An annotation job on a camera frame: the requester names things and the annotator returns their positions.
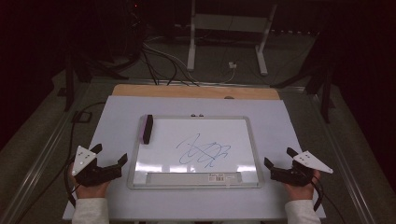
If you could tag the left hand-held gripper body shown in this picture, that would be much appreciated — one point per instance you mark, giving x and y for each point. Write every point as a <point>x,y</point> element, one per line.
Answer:
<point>93,174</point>

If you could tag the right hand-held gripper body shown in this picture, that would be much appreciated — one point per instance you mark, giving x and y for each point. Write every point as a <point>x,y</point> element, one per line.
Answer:
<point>292,176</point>

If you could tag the purple whiteboard eraser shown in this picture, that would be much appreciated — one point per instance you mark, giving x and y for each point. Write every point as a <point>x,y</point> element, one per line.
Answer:
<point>147,129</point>

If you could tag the person's right hand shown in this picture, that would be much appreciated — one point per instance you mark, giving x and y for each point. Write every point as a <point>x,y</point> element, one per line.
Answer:
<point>300,193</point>

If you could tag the person's left hand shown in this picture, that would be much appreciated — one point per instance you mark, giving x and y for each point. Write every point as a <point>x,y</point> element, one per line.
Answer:
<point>91,192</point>

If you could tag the white table sheet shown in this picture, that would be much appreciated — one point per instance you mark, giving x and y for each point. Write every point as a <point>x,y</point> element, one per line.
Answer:
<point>274,124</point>

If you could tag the metal-framed whiteboard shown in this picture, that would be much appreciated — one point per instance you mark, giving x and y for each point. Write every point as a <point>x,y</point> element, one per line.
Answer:
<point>174,137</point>

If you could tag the black tripod stand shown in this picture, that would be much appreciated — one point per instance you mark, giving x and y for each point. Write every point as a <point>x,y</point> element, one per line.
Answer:
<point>325,93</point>
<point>70,84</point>

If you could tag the wooden table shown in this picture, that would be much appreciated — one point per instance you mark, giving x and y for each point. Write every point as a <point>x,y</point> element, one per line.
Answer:
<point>186,91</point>

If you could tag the white metal stand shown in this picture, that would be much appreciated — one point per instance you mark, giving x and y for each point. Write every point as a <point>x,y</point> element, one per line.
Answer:
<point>191,46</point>

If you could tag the black rectangular floor frame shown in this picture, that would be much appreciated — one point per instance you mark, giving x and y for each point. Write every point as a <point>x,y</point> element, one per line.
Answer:
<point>74,117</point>

